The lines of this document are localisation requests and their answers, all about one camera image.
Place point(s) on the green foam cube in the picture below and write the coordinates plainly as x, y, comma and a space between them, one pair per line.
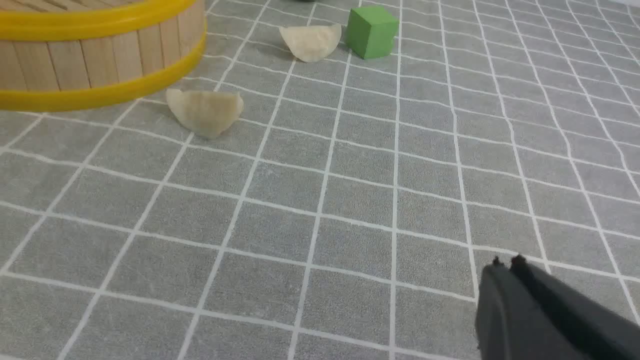
370, 31

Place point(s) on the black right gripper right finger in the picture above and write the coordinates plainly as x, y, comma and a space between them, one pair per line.
590, 328

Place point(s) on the bamboo steamer tray yellow rims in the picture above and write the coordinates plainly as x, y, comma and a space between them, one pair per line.
68, 55

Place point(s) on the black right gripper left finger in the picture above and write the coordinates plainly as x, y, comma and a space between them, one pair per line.
510, 324

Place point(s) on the grey checked tablecloth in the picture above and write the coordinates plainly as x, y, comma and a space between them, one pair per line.
349, 211

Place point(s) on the white dumpling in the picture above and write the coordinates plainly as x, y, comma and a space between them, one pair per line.
311, 44
206, 113

